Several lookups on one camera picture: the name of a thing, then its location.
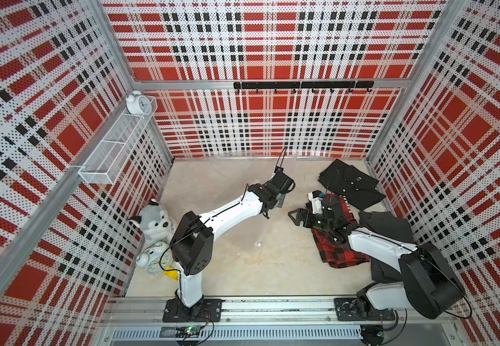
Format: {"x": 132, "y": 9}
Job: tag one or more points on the white alarm clock on table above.
{"x": 155, "y": 259}

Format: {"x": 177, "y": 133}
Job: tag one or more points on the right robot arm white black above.
{"x": 428, "y": 285}

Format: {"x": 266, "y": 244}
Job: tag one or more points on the white wire mesh shelf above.
{"x": 106, "y": 162}

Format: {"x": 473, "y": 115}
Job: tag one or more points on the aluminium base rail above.
{"x": 270, "y": 319}

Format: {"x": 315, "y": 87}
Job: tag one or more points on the grey white husky plush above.
{"x": 155, "y": 223}

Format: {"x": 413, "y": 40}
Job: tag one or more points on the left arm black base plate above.
{"x": 206, "y": 309}

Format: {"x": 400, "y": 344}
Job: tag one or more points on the black wall hook rail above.
{"x": 350, "y": 85}

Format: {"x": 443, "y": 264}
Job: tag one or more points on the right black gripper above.
{"x": 308, "y": 214}

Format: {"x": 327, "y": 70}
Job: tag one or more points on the white alarm clock on shelf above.
{"x": 138, "y": 104}

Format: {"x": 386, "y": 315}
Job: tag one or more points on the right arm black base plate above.
{"x": 345, "y": 309}

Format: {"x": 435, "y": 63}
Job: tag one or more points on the red black plaid shirt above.
{"x": 333, "y": 253}

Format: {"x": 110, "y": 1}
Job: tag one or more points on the green circuit board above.
{"x": 180, "y": 332}

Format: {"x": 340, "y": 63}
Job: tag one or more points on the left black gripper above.
{"x": 281, "y": 200}

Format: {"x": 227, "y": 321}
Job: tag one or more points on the yellow small block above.
{"x": 171, "y": 273}

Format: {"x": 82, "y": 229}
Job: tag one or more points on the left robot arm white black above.
{"x": 194, "y": 238}

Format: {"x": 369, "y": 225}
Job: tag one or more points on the clear plastic vacuum bag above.
{"x": 252, "y": 232}

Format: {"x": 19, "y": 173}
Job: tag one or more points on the black folded shirt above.
{"x": 359, "y": 188}

